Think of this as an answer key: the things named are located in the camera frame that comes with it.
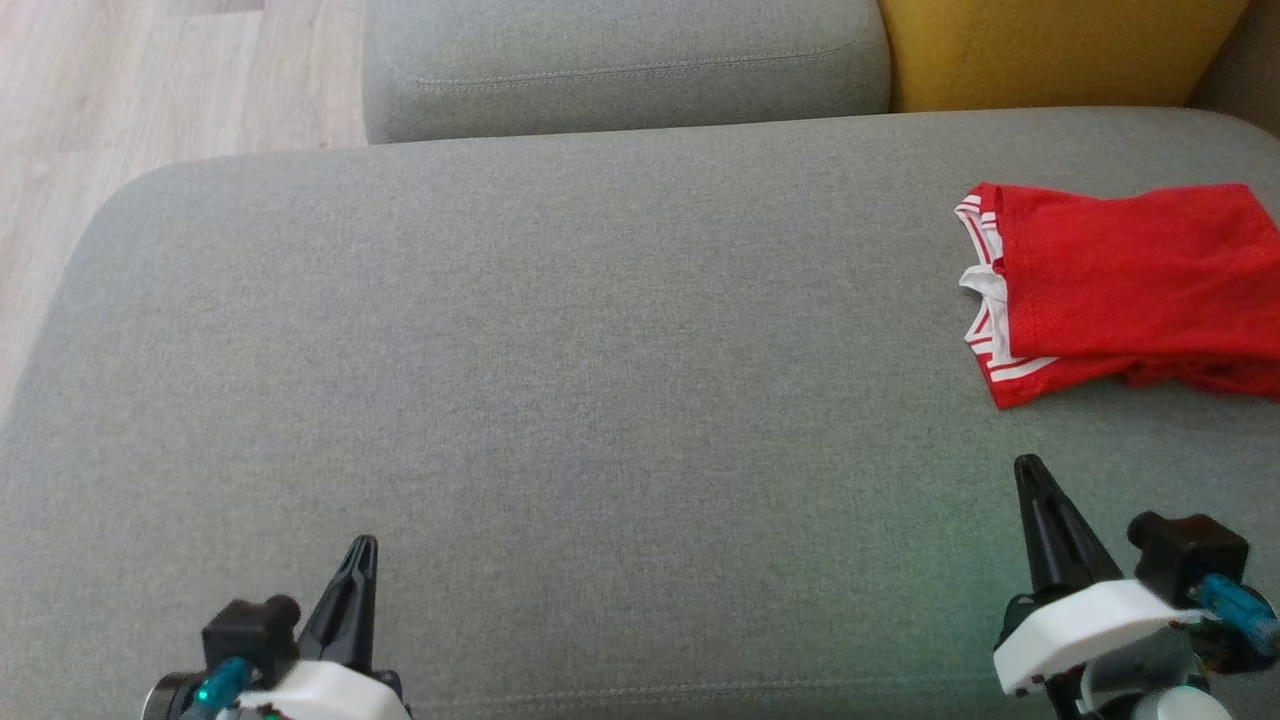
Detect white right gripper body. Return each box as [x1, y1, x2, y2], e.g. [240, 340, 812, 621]
[992, 578, 1206, 698]

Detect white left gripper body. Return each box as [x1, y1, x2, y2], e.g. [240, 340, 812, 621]
[232, 655, 413, 720]

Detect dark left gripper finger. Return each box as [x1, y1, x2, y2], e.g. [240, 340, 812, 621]
[349, 536, 381, 673]
[298, 535, 367, 671]

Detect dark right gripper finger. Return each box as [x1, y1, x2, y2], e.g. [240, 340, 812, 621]
[1013, 455, 1077, 602]
[1025, 455, 1127, 594]

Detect red basketball jersey white sleeves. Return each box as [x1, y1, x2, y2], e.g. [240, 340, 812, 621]
[955, 182, 1280, 411]

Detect grey sofa seat cushion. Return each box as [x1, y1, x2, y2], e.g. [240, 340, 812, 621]
[0, 107, 1280, 720]

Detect yellow sofa cushion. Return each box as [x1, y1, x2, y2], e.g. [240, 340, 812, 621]
[878, 0, 1253, 113]

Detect grey sofa back cushion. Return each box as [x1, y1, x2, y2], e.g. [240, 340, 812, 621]
[1188, 0, 1280, 141]
[362, 0, 893, 146]

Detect teal plug left camera cable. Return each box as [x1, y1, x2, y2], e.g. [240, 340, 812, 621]
[185, 655, 251, 720]

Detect teal plug camera cable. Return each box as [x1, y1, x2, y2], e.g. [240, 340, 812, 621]
[1195, 575, 1280, 656]
[185, 655, 251, 720]

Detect teal plug right camera cable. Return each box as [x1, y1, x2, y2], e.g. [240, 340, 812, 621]
[1195, 575, 1280, 656]

